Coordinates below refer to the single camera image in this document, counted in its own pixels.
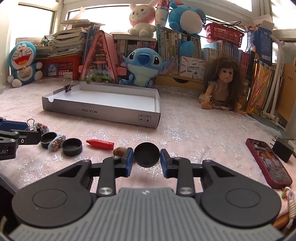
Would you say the pink triangular miniature house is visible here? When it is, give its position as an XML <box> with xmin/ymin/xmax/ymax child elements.
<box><xmin>79</xmin><ymin>30</ymin><xmax>127</xmax><ymax>84</ymax></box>

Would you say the black power adapter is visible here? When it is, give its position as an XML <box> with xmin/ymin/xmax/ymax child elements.
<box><xmin>272</xmin><ymin>138</ymin><xmax>294</xmax><ymax>163</ymax></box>

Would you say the red plastic crate left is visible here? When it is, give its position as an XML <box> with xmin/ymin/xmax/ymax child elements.
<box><xmin>35</xmin><ymin>54</ymin><xmax>82</xmax><ymax>80</ymax></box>

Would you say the white patterned cardboard box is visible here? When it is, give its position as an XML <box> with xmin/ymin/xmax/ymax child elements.
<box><xmin>179</xmin><ymin>56</ymin><xmax>206</xmax><ymax>80</ymax></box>

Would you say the blue white round plush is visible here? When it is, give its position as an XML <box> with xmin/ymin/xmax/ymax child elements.
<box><xmin>168</xmin><ymin>1</ymin><xmax>206</xmax><ymax>57</ymax></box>

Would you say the black round lid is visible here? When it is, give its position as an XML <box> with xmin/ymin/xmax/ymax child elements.
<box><xmin>133</xmin><ymin>142</ymin><xmax>160</xmax><ymax>168</ymax></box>

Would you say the pink white bunny plush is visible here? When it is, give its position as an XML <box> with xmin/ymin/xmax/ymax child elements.
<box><xmin>128</xmin><ymin>1</ymin><xmax>158</xmax><ymax>38</ymax></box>

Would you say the brown nut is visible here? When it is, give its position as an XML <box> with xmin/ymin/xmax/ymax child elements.
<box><xmin>113</xmin><ymin>147</ymin><xmax>127</xmax><ymax>157</ymax></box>

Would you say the Doraemon plush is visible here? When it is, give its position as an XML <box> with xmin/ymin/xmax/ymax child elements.
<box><xmin>7</xmin><ymin>41</ymin><xmax>43</xmax><ymax>88</ymax></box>

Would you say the stack of books left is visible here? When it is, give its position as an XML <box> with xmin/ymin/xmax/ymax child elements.
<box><xmin>36</xmin><ymin>19</ymin><xmax>104</xmax><ymax>57</ymax></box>

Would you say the brown haired doll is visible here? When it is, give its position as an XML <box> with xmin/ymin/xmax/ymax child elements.
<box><xmin>199</xmin><ymin>56</ymin><xmax>246</xmax><ymax>115</ymax></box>

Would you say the red smartphone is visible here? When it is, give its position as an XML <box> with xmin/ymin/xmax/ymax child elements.
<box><xmin>245</xmin><ymin>138</ymin><xmax>292</xmax><ymax>189</ymax></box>

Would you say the blue Stitch plush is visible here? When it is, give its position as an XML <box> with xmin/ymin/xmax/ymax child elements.
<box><xmin>119</xmin><ymin>48</ymin><xmax>175</xmax><ymax>88</ymax></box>

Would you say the white shallow cardboard tray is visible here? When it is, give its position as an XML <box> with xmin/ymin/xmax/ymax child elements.
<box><xmin>42</xmin><ymin>81</ymin><xmax>161</xmax><ymax>128</ymax></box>

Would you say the row of books on shelf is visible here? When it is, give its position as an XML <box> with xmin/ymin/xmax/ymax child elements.
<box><xmin>112</xmin><ymin>26</ymin><xmax>253</xmax><ymax>72</ymax></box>

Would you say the black binder clip on tray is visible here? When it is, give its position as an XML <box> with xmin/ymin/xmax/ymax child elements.
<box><xmin>63</xmin><ymin>79</ymin><xmax>73</xmax><ymax>93</ymax></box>

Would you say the black round cap small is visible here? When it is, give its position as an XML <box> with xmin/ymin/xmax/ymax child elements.
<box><xmin>40</xmin><ymin>132</ymin><xmax>57</xmax><ymax>149</ymax></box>

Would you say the wooden drawer box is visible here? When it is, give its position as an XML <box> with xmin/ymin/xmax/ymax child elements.
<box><xmin>154</xmin><ymin>74</ymin><xmax>204</xmax><ymax>92</ymax></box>

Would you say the red plastic basket right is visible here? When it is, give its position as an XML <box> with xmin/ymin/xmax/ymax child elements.
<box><xmin>205</xmin><ymin>23</ymin><xmax>244</xmax><ymax>47</ymax></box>

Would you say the loose black binder clip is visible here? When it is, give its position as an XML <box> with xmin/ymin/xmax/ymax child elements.
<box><xmin>26</xmin><ymin>118</ymin><xmax>37</xmax><ymax>131</ymax></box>

